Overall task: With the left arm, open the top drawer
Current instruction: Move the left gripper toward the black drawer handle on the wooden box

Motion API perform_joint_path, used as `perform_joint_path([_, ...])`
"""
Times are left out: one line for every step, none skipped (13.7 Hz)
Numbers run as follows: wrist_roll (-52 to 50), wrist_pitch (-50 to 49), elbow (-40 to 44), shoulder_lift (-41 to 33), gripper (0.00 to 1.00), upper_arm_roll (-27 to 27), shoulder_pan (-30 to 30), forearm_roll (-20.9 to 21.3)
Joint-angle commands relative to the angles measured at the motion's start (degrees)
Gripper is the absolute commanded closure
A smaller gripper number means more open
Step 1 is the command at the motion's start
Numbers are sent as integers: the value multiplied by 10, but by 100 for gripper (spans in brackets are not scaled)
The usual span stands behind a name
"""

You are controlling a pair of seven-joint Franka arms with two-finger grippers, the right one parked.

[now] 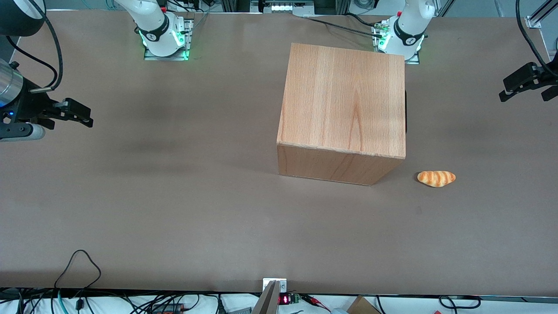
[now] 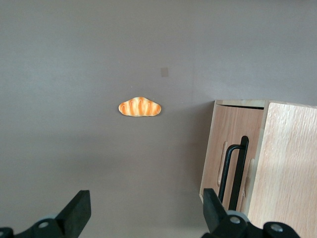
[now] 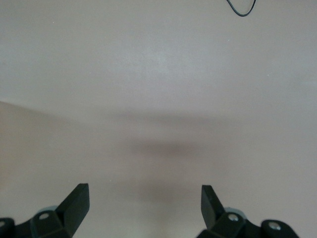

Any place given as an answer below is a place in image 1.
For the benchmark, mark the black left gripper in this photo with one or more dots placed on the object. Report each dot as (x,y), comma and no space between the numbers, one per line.
(550,78)

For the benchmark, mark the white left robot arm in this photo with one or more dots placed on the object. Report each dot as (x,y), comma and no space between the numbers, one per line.
(407,26)

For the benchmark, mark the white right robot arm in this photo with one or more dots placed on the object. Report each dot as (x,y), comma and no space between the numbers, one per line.
(152,24)

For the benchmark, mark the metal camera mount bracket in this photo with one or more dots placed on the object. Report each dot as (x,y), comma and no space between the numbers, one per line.
(270,296)

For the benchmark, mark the red digit display module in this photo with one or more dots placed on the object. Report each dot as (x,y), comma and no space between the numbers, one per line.
(285,299)

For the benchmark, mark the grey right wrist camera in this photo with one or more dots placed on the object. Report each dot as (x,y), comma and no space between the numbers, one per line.
(22,131)

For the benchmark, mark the brown cardboard piece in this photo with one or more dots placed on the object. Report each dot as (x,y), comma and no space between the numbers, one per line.
(364,306)

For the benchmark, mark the aluminium frame profile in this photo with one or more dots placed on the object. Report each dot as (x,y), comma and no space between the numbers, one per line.
(540,15)

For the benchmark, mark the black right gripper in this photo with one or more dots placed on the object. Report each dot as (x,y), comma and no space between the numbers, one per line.
(30,106)

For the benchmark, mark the wooden drawer cabinet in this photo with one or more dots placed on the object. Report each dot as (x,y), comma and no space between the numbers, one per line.
(344,100)

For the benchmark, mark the toy bread roll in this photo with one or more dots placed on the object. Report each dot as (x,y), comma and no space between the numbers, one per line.
(436,178)

